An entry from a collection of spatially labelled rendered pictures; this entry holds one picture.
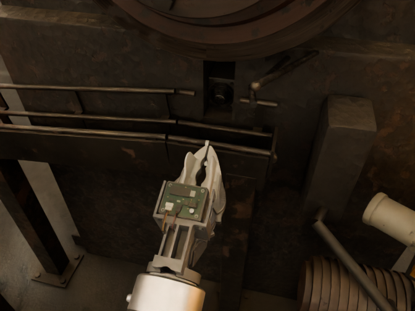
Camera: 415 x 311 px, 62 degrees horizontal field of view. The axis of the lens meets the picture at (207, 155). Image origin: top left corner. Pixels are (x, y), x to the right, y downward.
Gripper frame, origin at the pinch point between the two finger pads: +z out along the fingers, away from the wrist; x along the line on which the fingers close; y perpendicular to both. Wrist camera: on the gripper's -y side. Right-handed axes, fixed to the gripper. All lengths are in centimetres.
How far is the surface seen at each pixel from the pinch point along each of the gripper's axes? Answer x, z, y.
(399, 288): -36.1, -10.1, -19.5
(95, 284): 41, -17, -73
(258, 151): -7.7, 5.6, -5.7
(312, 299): -21.5, -15.0, -20.4
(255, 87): -6.8, 2.3, 15.2
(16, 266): 72, -18, -73
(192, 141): 4.5, 5.5, -5.8
